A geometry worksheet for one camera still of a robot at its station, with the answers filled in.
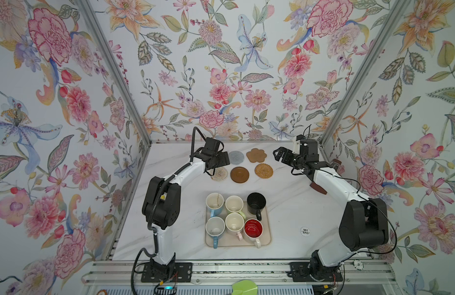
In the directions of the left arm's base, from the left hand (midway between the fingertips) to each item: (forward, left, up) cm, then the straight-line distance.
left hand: (227, 158), depth 95 cm
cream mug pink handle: (-30, -3, -12) cm, 32 cm away
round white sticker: (-33, -35, -12) cm, 50 cm away
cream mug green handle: (-22, -3, -8) cm, 23 cm away
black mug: (-21, -14, -8) cm, 26 cm away
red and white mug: (-32, -12, -12) cm, 36 cm away
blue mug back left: (-20, +6, -10) cm, 23 cm away
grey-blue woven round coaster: (+12, -6, -14) cm, 19 cm away
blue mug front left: (-32, +6, -11) cm, 34 cm away
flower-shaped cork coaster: (+14, -18, -14) cm, 27 cm away
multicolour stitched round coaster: (-1, +4, -13) cm, 13 cm away
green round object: (-54, -6, -13) cm, 56 cm away
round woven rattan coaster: (+1, -22, -14) cm, 26 cm away
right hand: (-1, -26, +6) cm, 27 cm away
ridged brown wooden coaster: (-1, -7, -13) cm, 15 cm away
